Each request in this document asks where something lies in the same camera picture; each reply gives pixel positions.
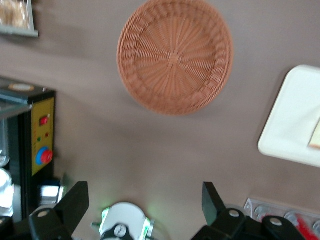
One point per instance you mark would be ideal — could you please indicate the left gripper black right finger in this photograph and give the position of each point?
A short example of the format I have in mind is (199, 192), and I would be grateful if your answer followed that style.
(212, 207)

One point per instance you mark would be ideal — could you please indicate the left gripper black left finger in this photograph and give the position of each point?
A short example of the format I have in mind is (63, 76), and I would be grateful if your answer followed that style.
(72, 205)

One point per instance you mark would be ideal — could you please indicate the pale sandwich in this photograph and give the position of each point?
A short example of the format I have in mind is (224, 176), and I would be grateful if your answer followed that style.
(316, 137)

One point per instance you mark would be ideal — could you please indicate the cream rectangular tray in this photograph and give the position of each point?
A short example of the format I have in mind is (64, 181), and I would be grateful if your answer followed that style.
(287, 120)

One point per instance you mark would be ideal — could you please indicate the brown round wicker basket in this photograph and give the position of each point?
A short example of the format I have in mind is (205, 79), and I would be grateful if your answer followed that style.
(175, 57)

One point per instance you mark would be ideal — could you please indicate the silver metal container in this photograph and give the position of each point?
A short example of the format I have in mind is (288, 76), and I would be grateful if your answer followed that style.
(51, 192)

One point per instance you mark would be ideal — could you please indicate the silver topped can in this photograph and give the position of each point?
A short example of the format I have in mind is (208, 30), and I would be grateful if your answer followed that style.
(292, 217)
(262, 212)

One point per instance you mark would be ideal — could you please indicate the clear acrylic can holder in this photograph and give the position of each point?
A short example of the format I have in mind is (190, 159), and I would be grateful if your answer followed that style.
(280, 208)

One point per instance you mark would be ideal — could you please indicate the white stacked cups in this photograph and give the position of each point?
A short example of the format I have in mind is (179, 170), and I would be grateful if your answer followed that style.
(5, 192)

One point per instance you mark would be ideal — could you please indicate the black cabinet with yellow panel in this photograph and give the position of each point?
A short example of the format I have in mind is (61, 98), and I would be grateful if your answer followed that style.
(25, 140)

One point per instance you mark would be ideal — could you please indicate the grey framed bread display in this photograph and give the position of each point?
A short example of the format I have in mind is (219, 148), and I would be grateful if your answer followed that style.
(15, 15)

